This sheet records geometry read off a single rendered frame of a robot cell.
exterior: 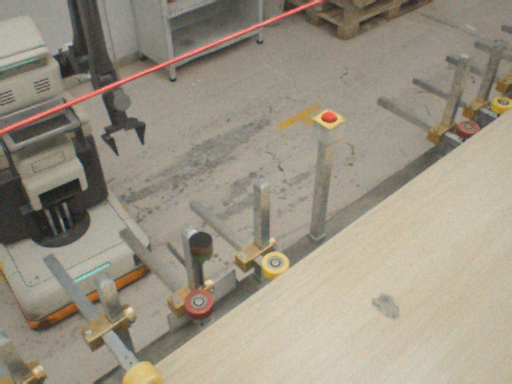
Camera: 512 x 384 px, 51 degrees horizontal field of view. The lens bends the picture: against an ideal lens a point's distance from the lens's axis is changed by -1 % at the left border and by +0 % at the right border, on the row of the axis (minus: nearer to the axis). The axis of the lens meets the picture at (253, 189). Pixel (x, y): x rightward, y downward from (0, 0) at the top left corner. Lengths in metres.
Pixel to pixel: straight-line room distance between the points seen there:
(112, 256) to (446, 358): 1.56
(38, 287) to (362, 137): 2.15
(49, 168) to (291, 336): 1.17
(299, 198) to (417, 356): 1.76
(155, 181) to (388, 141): 1.49
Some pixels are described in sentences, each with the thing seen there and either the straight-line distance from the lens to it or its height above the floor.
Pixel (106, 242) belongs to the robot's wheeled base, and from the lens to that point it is 2.57.
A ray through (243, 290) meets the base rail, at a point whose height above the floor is 0.70.
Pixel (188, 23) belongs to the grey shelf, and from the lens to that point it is 4.59.
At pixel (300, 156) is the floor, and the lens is 3.37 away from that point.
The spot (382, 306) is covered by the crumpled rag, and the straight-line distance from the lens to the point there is 1.53.
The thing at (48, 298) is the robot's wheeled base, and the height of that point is 0.23.
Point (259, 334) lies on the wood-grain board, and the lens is 1.46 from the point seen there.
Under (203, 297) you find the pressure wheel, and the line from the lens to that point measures 1.53.
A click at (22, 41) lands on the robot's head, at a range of 1.87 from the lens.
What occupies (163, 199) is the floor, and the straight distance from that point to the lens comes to 3.12.
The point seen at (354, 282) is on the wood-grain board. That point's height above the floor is 0.90.
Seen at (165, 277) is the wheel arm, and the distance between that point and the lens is 1.64.
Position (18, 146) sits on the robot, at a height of 1.04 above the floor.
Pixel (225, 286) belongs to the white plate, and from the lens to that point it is 1.74.
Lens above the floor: 2.14
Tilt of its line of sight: 43 degrees down
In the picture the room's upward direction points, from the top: 1 degrees counter-clockwise
